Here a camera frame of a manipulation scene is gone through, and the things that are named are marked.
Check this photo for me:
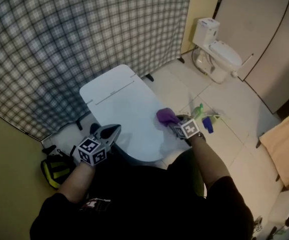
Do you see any black yellow backpack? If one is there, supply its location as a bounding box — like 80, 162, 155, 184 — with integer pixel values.
40, 145, 77, 190

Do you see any white toilet with tank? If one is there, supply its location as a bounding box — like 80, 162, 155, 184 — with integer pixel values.
192, 17, 243, 84

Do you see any white tankless toilet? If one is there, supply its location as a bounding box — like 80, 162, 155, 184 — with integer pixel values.
79, 64, 168, 164

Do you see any person's black clothing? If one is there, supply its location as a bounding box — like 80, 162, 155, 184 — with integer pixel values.
29, 156, 254, 240

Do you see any blue bottle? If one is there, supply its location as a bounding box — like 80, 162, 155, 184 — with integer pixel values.
201, 116, 215, 135

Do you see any person's right forearm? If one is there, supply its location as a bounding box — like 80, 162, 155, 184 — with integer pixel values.
189, 133, 230, 192

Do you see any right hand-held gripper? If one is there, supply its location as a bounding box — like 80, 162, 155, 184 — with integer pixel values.
168, 117, 201, 140

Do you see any grey plaid curtain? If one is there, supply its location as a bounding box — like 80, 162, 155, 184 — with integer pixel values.
0, 0, 193, 142

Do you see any purple cloth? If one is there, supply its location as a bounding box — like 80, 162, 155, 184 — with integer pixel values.
155, 107, 181, 129

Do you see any white partition board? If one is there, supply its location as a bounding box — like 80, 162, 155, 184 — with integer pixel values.
243, 0, 289, 115
213, 0, 289, 82

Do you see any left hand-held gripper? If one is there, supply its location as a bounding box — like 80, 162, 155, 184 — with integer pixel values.
77, 124, 123, 167

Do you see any white cabinet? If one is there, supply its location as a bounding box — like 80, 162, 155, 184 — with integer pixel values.
253, 188, 289, 240

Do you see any green spray bottle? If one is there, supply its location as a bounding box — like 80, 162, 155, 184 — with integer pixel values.
191, 103, 205, 120

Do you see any person's left forearm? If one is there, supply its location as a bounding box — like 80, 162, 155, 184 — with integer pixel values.
58, 162, 97, 205

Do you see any beige cloth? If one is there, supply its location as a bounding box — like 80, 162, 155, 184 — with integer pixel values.
259, 103, 289, 190

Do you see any white green cleaning brush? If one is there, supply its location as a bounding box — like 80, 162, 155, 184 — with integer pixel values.
204, 108, 232, 121

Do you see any person's left black shoe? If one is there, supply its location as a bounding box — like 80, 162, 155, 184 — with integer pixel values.
89, 122, 102, 136

